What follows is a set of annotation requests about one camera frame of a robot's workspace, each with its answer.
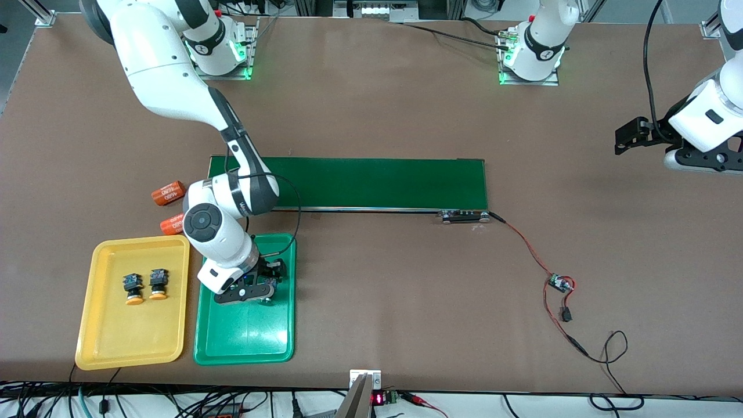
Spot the yellow mushroom push button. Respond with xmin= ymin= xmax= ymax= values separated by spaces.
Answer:
xmin=122 ymin=273 xmax=145 ymax=306
xmin=149 ymin=268 xmax=169 ymax=301

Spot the green plastic tray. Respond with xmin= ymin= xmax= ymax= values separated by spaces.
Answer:
xmin=193 ymin=233 xmax=297 ymax=366

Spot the green conveyor belt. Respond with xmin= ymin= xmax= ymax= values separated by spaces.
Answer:
xmin=207 ymin=155 xmax=492 ymax=225

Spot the yellow plastic tray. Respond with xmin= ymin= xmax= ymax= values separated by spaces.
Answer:
xmin=74 ymin=235 xmax=191 ymax=371

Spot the red alligator clip lead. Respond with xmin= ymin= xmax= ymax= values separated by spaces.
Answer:
xmin=401 ymin=392 xmax=450 ymax=418

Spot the white box with lights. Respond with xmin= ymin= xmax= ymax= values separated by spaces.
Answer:
xmin=333 ymin=0 xmax=420 ymax=24

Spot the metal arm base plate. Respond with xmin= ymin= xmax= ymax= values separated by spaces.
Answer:
xmin=192 ymin=16 xmax=259 ymax=81
xmin=498 ymin=28 xmax=561 ymax=87

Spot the silver metal bracket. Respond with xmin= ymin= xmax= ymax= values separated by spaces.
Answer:
xmin=349 ymin=369 xmax=382 ymax=390

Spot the grey camera support bar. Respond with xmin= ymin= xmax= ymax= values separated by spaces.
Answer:
xmin=336 ymin=374 xmax=375 ymax=418

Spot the thick braided black cable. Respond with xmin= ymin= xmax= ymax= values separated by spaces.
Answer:
xmin=461 ymin=16 xmax=513 ymax=39

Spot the thin black looped cable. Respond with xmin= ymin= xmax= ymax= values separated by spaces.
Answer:
xmin=586 ymin=330 xmax=645 ymax=412

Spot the thin black table cable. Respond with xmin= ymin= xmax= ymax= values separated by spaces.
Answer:
xmin=401 ymin=22 xmax=507 ymax=49

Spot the red and black wire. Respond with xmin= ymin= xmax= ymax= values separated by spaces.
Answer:
xmin=489 ymin=212 xmax=591 ymax=358

